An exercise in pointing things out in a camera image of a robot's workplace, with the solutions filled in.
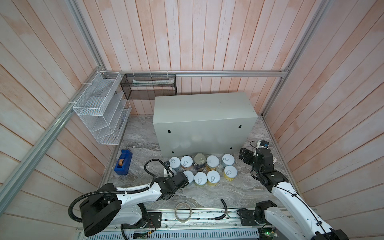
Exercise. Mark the white wire mesh shelf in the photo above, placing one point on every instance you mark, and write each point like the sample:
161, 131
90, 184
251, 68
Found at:
102, 109

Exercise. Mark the yellow can back row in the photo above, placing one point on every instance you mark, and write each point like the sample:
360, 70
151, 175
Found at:
212, 162

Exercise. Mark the blue can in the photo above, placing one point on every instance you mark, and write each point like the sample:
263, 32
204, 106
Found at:
190, 176

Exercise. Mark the teal labelled can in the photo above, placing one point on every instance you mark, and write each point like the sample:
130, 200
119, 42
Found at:
175, 163

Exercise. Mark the horizontal aluminium wall rail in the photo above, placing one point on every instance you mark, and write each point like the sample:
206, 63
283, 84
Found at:
226, 74

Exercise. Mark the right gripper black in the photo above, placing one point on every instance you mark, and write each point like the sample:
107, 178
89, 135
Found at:
249, 154

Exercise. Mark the black mesh basket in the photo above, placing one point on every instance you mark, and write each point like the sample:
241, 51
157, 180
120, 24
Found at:
146, 87

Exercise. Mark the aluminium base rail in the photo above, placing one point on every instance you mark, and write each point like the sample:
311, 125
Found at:
186, 224

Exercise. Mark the grey metal cabinet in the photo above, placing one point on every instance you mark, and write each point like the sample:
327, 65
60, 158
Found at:
206, 124

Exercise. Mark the green can front middle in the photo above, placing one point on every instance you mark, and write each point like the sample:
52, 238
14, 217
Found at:
200, 179

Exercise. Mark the yellow labelled can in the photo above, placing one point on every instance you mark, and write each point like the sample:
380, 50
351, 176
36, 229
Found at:
230, 173

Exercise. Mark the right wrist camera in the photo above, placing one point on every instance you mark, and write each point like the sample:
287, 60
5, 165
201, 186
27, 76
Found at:
261, 145

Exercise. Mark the black pliers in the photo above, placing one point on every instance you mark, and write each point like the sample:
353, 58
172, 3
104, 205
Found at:
225, 214

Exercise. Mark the blue tape dispenser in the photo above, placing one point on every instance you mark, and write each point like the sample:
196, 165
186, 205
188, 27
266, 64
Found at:
123, 164

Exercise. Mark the yellow can front right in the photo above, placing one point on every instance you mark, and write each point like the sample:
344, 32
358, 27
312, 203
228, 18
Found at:
213, 178

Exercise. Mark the pink labelled can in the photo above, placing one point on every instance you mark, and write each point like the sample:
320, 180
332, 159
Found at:
227, 160

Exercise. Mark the open-top dark metal can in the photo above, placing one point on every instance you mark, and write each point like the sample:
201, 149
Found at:
199, 162

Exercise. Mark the left aluminium wall rail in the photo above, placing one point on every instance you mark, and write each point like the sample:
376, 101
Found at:
23, 171

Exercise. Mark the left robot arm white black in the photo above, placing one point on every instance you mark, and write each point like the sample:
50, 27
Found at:
126, 206

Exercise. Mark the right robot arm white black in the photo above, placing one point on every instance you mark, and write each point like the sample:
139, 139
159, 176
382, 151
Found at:
307, 224

